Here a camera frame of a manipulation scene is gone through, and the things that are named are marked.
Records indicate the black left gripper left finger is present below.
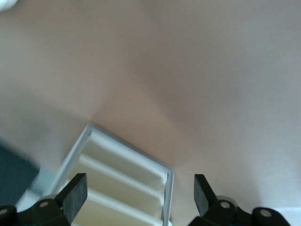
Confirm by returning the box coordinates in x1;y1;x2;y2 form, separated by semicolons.
0;173;88;226

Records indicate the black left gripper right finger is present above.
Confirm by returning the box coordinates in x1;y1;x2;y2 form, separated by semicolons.
194;174;289;226

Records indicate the cream cabinet drawer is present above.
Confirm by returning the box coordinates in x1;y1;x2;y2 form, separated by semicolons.
82;132;169;193
70;188;163;226
71;154;165;209

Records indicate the brown table cover sheet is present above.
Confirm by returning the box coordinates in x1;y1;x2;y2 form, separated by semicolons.
0;0;301;226

